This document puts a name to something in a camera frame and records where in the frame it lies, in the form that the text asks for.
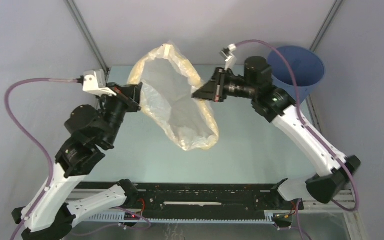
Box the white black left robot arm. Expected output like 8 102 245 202
12 83 143 240

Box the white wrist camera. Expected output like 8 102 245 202
82 69 116 97
220 44 237 71

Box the blue plastic trash bin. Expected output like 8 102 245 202
267 45 325 104

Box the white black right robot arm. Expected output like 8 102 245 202
192 56 361 209

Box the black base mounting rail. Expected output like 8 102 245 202
79 181 304 223

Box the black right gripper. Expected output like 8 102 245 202
192 66 257 102

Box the left aluminium frame post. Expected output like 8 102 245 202
64 0 110 76

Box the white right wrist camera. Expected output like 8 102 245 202
220 44 237 71

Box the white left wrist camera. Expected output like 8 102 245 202
82 69 116 97

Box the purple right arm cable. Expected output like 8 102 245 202
235 39 361 240

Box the right aluminium frame post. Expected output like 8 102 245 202
309 0 346 53

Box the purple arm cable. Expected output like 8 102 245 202
235 39 361 240
3 77 152 240

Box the translucent yellowish plastic trash bag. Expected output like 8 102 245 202
127 42 220 151

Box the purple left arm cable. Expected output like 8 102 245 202
3 77 152 240

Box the aluminium frame post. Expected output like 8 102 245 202
309 0 346 53
64 0 110 76

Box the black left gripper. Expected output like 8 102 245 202
99 80 145 146

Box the grey slotted cable duct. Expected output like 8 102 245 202
85 211 294 226

